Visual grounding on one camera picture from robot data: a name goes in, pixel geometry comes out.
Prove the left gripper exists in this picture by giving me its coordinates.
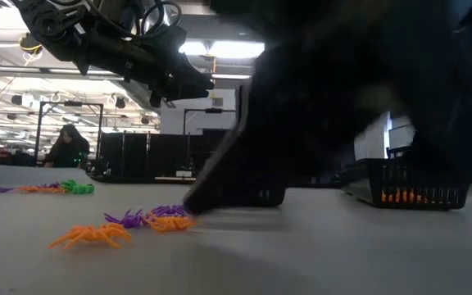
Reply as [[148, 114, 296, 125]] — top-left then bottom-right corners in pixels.
[[55, 0, 216, 108]]

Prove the orange plastic spider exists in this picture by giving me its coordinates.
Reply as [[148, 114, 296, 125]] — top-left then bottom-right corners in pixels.
[[403, 190, 432, 205], [143, 213, 198, 234], [16, 185, 67, 195], [47, 223, 133, 251], [379, 188, 403, 205]]

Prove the green plastic Halloween toy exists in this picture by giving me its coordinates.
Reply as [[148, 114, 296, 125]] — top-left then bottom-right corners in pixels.
[[59, 179, 96, 196]]

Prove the whiteboard on stand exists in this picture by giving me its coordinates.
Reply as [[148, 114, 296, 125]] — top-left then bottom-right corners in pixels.
[[387, 116, 416, 161]]

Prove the grey table mat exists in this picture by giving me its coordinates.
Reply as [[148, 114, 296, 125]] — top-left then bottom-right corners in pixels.
[[0, 163, 472, 295]]

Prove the person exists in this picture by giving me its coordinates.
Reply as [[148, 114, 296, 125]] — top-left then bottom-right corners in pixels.
[[43, 124, 92, 169]]

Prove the long ceiling light bar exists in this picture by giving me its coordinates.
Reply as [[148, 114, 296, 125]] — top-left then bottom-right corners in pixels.
[[0, 64, 252, 81]]

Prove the black gantry frame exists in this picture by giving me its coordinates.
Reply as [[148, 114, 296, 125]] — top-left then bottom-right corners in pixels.
[[182, 107, 237, 136], [34, 101, 105, 167]]

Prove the black ceiling cable reel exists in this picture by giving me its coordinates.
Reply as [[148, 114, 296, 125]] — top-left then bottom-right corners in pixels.
[[18, 32, 44, 54]]

